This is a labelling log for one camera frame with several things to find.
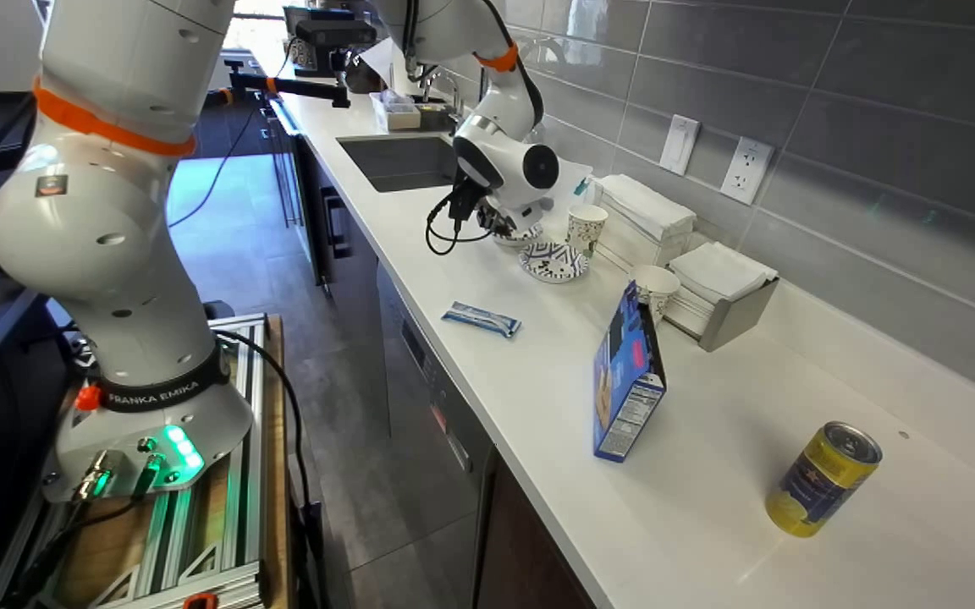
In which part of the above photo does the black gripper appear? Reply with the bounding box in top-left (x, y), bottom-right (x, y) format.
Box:
top-left (451, 157), bottom-right (500, 224)

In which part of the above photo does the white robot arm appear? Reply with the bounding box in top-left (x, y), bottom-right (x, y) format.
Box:
top-left (0, 0), bottom-right (252, 499)

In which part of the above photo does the black countertop sink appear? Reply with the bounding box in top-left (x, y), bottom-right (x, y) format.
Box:
top-left (343, 136), bottom-right (456, 192)

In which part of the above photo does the patterned paper cup near bowls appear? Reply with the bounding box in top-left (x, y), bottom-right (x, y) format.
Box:
top-left (565, 205), bottom-right (611, 257)

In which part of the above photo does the blue white snack bar wrapper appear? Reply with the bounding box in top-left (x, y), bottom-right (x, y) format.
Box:
top-left (445, 302), bottom-right (522, 338)

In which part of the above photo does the white napkin dispenser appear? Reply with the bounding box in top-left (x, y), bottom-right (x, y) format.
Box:
top-left (597, 172), bottom-right (697, 263)

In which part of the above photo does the patterned paper cup near box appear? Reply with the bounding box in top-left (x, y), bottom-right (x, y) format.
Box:
top-left (634, 263), bottom-right (680, 322)

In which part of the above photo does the blue snack box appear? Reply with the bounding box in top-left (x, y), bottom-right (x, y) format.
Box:
top-left (593, 284), bottom-right (666, 464)

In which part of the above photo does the steel napkin holder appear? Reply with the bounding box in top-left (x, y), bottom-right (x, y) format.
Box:
top-left (666, 242), bottom-right (778, 352)

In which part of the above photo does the yellow blue can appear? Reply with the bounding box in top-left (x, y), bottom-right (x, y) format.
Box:
top-left (766, 418), bottom-right (883, 537)

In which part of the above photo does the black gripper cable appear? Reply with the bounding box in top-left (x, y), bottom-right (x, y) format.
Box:
top-left (425, 181), bottom-right (497, 259)

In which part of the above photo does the white wall switch plate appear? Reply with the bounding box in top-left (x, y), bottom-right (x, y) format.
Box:
top-left (662, 114), bottom-right (702, 172)

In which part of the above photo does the white wall outlet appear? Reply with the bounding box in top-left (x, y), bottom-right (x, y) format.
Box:
top-left (720, 139), bottom-right (773, 202)

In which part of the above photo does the robot base mount frame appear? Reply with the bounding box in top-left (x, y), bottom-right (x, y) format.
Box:
top-left (0, 314), bottom-right (297, 609)

